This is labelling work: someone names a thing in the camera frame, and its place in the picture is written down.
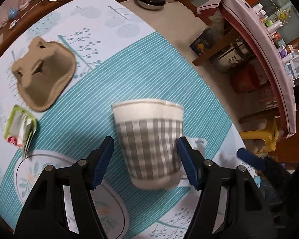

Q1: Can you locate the brown cardboard egg carton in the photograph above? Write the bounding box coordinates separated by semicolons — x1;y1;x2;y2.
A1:
11;36;76;112

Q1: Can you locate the blue ceramic teapot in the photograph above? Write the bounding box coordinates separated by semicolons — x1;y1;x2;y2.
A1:
8;7;18;20

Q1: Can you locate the white charger cable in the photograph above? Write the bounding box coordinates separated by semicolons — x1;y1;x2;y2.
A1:
8;0;67;30

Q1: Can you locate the green white tea packet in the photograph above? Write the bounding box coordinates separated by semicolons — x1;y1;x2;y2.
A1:
4;105;37;160

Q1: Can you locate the grey checked paper cup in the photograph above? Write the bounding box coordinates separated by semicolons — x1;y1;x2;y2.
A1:
111;99;184;190

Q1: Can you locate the yellow plastic stool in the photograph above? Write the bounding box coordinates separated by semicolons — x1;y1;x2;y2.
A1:
240;118;279;154

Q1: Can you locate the pink covered sofa chair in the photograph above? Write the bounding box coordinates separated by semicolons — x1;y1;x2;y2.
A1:
197;0;297;139

